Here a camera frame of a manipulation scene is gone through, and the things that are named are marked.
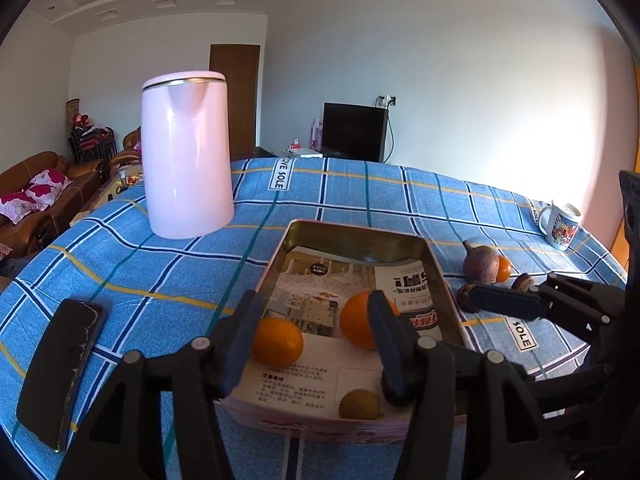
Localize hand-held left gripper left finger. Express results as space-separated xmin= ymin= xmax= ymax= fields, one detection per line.
xmin=67 ymin=290 xmax=266 ymax=480

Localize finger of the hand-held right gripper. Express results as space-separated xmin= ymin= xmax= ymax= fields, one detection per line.
xmin=522 ymin=362 xmax=618 ymax=418
xmin=470 ymin=271 xmax=627 ymax=332

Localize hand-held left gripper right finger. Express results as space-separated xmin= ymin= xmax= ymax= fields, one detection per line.
xmin=367 ymin=290 xmax=558 ymax=480

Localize large orange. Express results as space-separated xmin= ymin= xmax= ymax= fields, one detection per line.
xmin=339 ymin=291 xmax=402 ymax=351
xmin=250 ymin=317 xmax=305 ymax=367

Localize rectangular metal tin tray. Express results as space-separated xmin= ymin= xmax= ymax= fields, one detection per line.
xmin=215 ymin=219 xmax=467 ymax=446

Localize purple round fruit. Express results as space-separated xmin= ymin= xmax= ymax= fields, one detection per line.
xmin=462 ymin=240 xmax=500 ymax=285

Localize green-brown kiwi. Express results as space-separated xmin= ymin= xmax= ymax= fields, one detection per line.
xmin=338 ymin=389 xmax=382 ymax=421

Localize printed paper sheet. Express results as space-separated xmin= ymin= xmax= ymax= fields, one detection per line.
xmin=227 ymin=245 xmax=443 ymax=418

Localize white printed mug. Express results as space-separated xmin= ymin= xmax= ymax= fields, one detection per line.
xmin=537 ymin=201 xmax=584 ymax=252

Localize blue plaid tablecloth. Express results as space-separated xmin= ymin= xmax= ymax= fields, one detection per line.
xmin=0 ymin=156 xmax=629 ymax=480

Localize black smartphone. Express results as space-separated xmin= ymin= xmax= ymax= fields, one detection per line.
xmin=15 ymin=298 xmax=105 ymax=454

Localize pale pink electric kettle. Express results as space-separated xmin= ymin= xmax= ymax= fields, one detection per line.
xmin=140 ymin=71 xmax=236 ymax=240

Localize wooden coffee table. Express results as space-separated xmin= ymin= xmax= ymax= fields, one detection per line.
xmin=69 ymin=170 xmax=146 ymax=227

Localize black television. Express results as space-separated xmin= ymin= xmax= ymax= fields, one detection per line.
xmin=321 ymin=102 xmax=390 ymax=164

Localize brown leather armchair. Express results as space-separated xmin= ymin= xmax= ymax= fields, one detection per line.
xmin=108 ymin=129 xmax=144 ymax=177

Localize brown leather sofa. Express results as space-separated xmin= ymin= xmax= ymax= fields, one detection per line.
xmin=0 ymin=150 xmax=109 ymax=257

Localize brown wooden door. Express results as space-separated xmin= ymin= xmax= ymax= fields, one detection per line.
xmin=209 ymin=44 xmax=262 ymax=157

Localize stacked black chairs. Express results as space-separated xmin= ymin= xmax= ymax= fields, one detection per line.
xmin=67 ymin=121 xmax=119 ymax=164

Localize floral pink pillow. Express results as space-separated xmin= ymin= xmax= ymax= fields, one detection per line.
xmin=0 ymin=168 xmax=74 ymax=222

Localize black power cable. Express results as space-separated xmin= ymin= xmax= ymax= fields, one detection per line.
xmin=385 ymin=106 xmax=397 ymax=164

